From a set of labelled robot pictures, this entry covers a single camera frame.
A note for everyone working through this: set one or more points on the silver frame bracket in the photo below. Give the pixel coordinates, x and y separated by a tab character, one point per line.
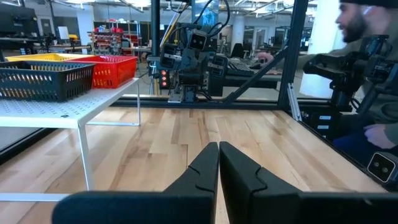
293	102

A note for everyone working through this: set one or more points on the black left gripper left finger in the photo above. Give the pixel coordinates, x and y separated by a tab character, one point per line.
186	205

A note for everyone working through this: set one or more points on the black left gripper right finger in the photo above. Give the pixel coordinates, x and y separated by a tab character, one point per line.
264	202

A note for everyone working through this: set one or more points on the shelving with red bins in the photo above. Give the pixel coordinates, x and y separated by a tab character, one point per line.
109	40

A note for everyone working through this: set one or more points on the black keyboard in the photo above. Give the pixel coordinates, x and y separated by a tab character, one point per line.
241	67

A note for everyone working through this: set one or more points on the red plastic basket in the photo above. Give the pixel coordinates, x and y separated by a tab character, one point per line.
115	71

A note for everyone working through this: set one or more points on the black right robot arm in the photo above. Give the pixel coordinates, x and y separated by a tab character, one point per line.
189	91

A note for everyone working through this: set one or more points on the yellow plastic basket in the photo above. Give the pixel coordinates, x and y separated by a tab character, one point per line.
46	57

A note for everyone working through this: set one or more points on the black box red lights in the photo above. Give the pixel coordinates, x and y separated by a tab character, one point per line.
163	79

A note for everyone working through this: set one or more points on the person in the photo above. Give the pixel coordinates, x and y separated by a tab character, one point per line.
357	21

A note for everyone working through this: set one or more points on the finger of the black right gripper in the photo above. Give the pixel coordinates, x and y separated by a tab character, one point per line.
218	66
169	56

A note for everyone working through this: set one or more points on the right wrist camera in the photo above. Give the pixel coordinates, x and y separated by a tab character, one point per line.
197	40

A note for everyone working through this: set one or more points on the white round column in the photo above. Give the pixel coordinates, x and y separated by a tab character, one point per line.
237	31
320	31

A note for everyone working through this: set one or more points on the small table-level camera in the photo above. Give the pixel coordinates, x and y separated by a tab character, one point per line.
381	168

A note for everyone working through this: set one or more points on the white perforated shelf riser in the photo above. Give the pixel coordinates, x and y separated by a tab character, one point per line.
62	112

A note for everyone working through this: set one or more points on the black plastic basket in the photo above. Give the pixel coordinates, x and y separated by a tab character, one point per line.
46	84

